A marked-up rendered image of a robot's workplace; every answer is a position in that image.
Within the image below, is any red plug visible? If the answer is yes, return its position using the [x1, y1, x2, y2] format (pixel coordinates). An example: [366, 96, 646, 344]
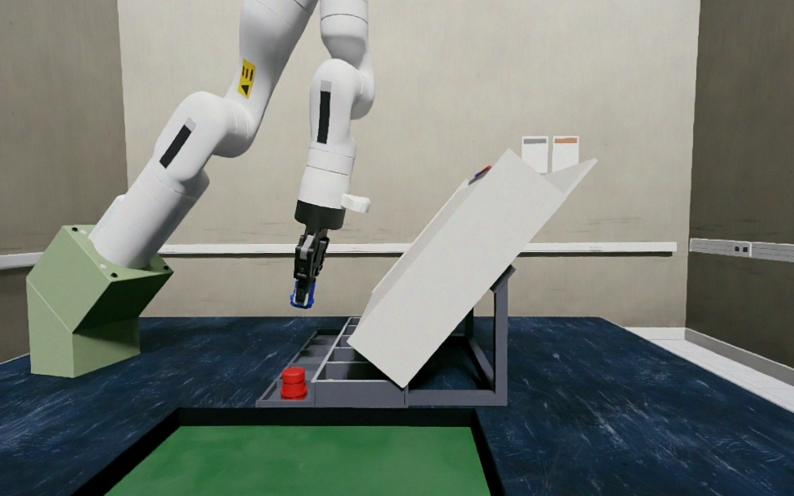
[280, 368, 308, 400]

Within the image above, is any blue plug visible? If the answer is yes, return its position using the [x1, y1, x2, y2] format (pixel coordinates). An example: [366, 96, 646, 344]
[290, 281, 316, 309]

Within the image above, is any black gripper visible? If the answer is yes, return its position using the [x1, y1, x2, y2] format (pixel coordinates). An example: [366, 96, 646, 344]
[293, 200, 346, 306]

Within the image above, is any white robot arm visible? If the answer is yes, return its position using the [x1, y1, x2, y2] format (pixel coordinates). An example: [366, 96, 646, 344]
[88, 0, 375, 269]

